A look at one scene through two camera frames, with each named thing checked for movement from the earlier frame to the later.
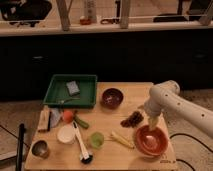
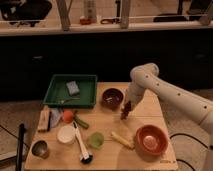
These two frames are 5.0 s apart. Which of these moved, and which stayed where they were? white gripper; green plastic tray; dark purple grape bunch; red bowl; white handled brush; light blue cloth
Moved: white gripper; dark purple grape bunch
Stayed: red bowl; green plastic tray; light blue cloth; white handled brush
